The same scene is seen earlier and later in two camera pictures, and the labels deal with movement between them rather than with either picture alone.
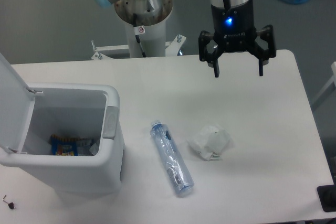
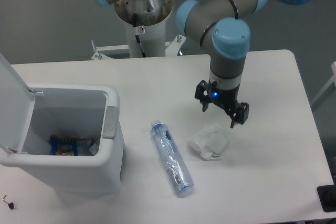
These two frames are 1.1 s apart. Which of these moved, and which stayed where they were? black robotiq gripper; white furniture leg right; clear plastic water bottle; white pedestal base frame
Moved: black robotiq gripper
Stayed: clear plastic water bottle; white pedestal base frame; white furniture leg right
